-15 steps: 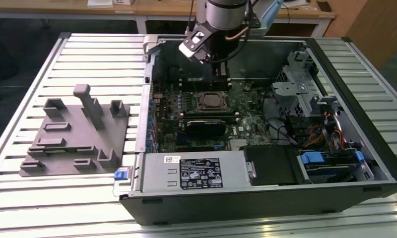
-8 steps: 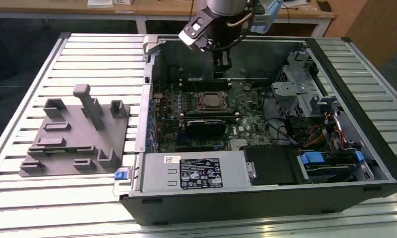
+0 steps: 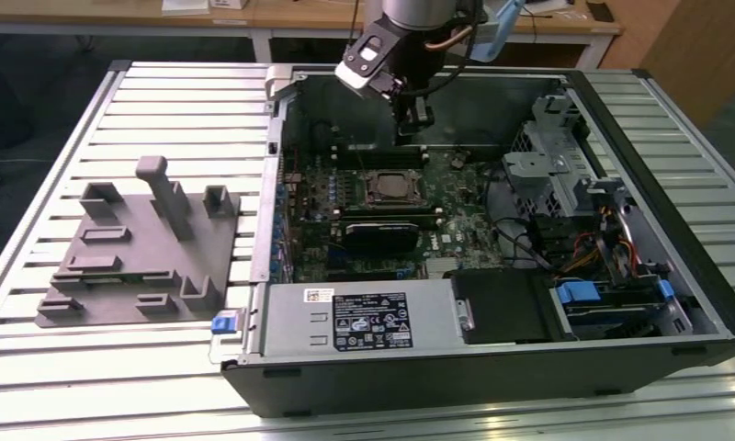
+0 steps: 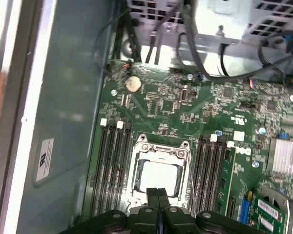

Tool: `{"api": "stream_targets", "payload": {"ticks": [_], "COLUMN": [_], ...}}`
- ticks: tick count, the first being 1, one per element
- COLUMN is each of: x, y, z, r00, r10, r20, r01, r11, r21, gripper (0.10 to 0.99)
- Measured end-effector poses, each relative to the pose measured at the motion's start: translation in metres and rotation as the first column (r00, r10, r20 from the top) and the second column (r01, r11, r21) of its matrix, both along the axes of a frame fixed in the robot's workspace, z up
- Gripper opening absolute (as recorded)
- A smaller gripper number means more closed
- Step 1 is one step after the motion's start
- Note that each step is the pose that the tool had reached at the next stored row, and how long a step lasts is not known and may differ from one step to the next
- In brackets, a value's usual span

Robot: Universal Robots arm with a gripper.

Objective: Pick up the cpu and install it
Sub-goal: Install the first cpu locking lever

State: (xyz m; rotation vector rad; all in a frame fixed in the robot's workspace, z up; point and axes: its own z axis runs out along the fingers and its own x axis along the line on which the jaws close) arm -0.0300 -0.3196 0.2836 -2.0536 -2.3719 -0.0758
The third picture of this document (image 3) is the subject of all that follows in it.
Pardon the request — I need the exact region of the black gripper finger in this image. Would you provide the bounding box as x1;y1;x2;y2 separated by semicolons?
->
394;103;437;138

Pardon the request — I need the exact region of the metal socket cover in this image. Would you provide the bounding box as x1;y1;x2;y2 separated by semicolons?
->
361;169;431;206

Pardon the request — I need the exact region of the CPU socket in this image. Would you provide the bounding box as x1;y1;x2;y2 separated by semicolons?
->
357;167;436;208

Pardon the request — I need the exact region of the black RAM slot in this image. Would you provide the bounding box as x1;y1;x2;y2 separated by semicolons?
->
333;150;427;157
329;144;428;153
333;159;427;167
329;154;428;162

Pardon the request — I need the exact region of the green RAM stick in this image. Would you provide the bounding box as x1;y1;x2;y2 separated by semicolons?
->
79;273;149;283
340;209;443;230

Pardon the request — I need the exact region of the metal drive cage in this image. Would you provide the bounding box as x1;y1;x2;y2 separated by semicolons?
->
500;89;596;217

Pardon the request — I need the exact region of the grey case latch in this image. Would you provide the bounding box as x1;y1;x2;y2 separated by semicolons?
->
262;63;296;101

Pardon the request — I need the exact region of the green motherboard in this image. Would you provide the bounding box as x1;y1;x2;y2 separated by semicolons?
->
277;146;509;284

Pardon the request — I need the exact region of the small graphics card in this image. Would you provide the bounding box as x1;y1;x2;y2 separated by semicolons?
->
340;220;419;257

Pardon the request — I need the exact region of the silver chipset heatsink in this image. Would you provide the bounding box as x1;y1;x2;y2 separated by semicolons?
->
425;256;459;279

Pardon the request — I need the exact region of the black plastic drive cover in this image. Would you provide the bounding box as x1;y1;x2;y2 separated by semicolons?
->
449;268;559;345

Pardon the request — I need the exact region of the wooden cabinet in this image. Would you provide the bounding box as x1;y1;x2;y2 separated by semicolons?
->
603;0;735;128

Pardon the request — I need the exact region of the blue disk carrier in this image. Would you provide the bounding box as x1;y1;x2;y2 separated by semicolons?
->
553;279;679;322

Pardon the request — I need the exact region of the grey power supply unit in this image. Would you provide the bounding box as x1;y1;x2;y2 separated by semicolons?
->
257;279;467;358

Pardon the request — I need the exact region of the grey parts rack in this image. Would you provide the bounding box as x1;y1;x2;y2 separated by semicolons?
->
34;155;244;328

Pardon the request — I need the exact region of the blue case latch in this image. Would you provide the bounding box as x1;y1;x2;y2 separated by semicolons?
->
210;310;248;334

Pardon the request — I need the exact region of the wooden desk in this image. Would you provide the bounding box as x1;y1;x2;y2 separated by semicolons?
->
0;0;625;59

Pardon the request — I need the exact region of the black open PC case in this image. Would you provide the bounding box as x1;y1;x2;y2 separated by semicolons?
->
218;63;735;419

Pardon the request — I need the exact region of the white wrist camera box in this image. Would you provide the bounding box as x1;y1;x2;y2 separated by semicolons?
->
333;20;407;100

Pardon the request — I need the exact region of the yellow red wire bundle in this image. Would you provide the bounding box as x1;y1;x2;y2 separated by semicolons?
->
563;206;644;277

